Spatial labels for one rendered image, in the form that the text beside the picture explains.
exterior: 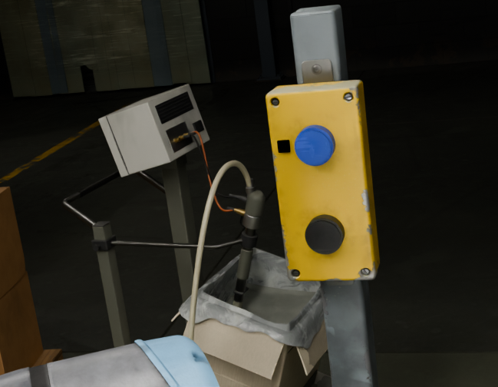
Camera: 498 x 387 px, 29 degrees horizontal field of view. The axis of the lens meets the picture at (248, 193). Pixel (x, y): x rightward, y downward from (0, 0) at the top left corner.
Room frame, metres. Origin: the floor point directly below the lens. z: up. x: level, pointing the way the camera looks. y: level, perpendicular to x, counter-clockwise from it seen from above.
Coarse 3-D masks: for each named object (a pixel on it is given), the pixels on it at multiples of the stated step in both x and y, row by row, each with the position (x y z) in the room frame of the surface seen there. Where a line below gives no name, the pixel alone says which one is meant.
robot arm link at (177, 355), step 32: (96, 352) 0.72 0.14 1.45; (128, 352) 0.70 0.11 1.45; (160, 352) 0.70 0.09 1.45; (192, 352) 0.70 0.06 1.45; (32, 384) 0.67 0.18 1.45; (64, 384) 0.67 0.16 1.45; (96, 384) 0.67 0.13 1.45; (128, 384) 0.67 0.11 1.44; (160, 384) 0.67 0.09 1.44; (192, 384) 0.67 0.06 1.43
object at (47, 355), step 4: (44, 352) 3.65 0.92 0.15; (48, 352) 3.64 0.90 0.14; (52, 352) 3.64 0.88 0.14; (56, 352) 3.63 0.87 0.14; (60, 352) 3.65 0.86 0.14; (40, 356) 3.62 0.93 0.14; (44, 356) 3.61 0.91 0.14; (48, 356) 3.61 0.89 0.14; (52, 356) 3.60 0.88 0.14; (56, 356) 3.60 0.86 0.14; (60, 356) 3.64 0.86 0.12; (40, 360) 3.58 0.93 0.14; (44, 360) 3.58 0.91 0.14; (48, 360) 3.57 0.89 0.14; (52, 360) 3.57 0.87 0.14; (56, 360) 3.59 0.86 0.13; (36, 364) 3.55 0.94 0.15; (40, 364) 3.54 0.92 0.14; (44, 364) 3.54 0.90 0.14
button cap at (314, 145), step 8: (304, 128) 1.19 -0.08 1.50; (312, 128) 1.18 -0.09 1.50; (320, 128) 1.18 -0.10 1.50; (304, 136) 1.18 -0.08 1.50; (312, 136) 1.17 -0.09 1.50; (320, 136) 1.17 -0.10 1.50; (328, 136) 1.17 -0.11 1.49; (296, 144) 1.18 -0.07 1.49; (304, 144) 1.18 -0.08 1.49; (312, 144) 1.17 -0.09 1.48; (320, 144) 1.17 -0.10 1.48; (328, 144) 1.17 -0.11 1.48; (296, 152) 1.18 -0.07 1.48; (304, 152) 1.18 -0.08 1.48; (312, 152) 1.17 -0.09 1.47; (320, 152) 1.17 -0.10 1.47; (328, 152) 1.17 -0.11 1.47; (304, 160) 1.18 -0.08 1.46; (312, 160) 1.17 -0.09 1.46; (320, 160) 1.17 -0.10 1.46
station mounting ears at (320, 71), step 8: (304, 64) 1.25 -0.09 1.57; (312, 64) 1.24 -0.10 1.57; (320, 64) 1.24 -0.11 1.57; (328, 64) 1.24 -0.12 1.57; (304, 72) 1.25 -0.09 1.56; (312, 72) 1.24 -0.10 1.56; (320, 72) 1.24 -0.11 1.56; (328, 72) 1.24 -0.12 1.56; (304, 80) 1.25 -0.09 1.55; (312, 80) 1.24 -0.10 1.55; (320, 80) 1.24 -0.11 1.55; (328, 80) 1.24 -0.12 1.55; (344, 280) 1.24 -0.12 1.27; (352, 280) 1.24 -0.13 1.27
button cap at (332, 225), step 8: (320, 216) 1.19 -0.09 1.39; (328, 216) 1.18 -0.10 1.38; (312, 224) 1.18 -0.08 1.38; (320, 224) 1.17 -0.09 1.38; (328, 224) 1.17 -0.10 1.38; (336, 224) 1.17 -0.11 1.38; (312, 232) 1.18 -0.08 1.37; (320, 232) 1.17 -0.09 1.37; (328, 232) 1.17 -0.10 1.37; (336, 232) 1.17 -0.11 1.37; (344, 232) 1.18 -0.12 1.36; (312, 240) 1.18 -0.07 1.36; (320, 240) 1.17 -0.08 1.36; (328, 240) 1.17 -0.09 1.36; (336, 240) 1.17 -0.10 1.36; (312, 248) 1.18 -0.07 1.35; (320, 248) 1.18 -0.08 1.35; (328, 248) 1.17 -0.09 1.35; (336, 248) 1.17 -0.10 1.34
